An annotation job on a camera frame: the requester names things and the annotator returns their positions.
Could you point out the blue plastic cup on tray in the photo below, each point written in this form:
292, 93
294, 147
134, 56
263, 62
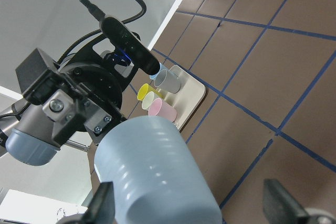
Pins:
162, 67

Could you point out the yellow plastic cup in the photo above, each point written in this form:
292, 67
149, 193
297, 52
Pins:
144, 90

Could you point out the grey plastic cup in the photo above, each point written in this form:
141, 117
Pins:
167, 81

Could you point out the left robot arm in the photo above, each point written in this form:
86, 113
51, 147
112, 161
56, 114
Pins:
23, 147

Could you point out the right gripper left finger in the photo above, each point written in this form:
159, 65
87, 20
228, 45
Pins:
102, 207

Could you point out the pink plastic cup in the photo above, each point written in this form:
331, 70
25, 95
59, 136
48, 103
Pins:
161, 108

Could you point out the light blue plastic cup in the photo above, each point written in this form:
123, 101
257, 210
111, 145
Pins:
155, 177

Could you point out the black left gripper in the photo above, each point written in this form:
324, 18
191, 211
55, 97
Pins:
81, 93

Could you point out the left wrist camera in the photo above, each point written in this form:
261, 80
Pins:
123, 39

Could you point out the cream serving tray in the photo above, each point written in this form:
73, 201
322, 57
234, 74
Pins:
186, 101

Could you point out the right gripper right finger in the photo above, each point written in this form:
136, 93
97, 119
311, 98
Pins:
279, 206

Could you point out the pale green plastic cup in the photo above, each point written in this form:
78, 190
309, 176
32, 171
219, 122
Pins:
148, 100

